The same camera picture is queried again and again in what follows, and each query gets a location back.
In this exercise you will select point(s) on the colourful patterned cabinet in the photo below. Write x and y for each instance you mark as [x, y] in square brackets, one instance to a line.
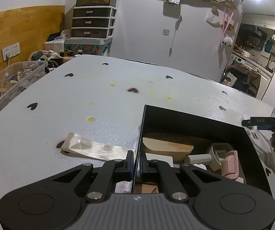
[98, 47]

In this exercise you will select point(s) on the clear plastic storage bin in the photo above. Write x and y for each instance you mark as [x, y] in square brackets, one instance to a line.
[17, 77]

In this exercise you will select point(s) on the small white hexagonal object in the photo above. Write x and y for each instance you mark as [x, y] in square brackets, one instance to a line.
[245, 118]

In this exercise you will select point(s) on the small white box in box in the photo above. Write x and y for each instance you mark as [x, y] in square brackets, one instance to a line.
[144, 157]

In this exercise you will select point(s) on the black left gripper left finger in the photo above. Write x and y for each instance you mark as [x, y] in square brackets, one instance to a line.
[97, 184]

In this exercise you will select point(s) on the pink charger with cable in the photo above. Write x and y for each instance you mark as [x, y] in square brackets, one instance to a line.
[230, 166]

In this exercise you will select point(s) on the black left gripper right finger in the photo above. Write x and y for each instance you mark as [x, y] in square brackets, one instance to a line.
[177, 184]

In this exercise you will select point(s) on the white drawer unit dark drawers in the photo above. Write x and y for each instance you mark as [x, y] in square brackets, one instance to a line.
[93, 22]

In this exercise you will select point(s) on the brown rounded cardboard piece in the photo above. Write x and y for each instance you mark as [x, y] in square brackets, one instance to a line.
[160, 147]

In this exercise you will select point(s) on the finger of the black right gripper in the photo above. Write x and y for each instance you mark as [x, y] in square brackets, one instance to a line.
[262, 123]

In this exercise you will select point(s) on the white wall socket plate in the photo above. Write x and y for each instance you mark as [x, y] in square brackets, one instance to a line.
[11, 51]

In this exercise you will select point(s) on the white plush toy hanging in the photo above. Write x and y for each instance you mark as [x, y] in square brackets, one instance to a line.
[228, 41]

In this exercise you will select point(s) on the black cardboard box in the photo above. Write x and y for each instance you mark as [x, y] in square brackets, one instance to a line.
[163, 120]

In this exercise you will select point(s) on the white appliance with cable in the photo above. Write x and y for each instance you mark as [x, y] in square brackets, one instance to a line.
[55, 41]

